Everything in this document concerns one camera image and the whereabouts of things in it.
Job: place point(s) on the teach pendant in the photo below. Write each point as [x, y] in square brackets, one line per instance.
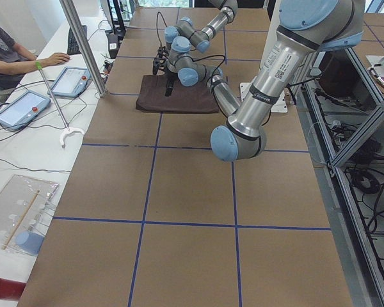
[71, 82]
[23, 110]

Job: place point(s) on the grey aluminium frame post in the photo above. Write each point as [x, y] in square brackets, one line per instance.
[75, 24]

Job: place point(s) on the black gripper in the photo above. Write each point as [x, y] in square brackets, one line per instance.
[169, 77]

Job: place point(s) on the red cylinder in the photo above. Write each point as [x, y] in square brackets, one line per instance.
[11, 290]

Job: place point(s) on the clear plastic bag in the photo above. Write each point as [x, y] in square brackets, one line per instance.
[25, 205]

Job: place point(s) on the dark brown t-shirt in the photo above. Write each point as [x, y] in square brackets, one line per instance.
[196, 99]

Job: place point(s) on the black keyboard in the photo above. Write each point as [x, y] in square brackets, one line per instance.
[72, 44]

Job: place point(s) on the aluminium frame cabinet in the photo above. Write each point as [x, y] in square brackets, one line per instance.
[340, 99]

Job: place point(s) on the metal reach stick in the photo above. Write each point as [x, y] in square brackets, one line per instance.
[67, 129]

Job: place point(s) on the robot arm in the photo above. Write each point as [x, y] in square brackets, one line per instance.
[188, 36]
[305, 27]

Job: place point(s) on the person in grey shirt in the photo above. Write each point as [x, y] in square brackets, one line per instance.
[16, 61]

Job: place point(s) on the blue plastic cup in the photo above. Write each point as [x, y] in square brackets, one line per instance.
[30, 242]

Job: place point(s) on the teach pendant near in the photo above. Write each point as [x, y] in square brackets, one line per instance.
[23, 110]

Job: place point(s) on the teach pendant far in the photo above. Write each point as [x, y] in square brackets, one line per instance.
[71, 82]

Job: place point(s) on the black box with label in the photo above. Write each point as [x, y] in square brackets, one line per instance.
[113, 45]

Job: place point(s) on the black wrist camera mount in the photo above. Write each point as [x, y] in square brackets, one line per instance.
[162, 52]
[158, 64]

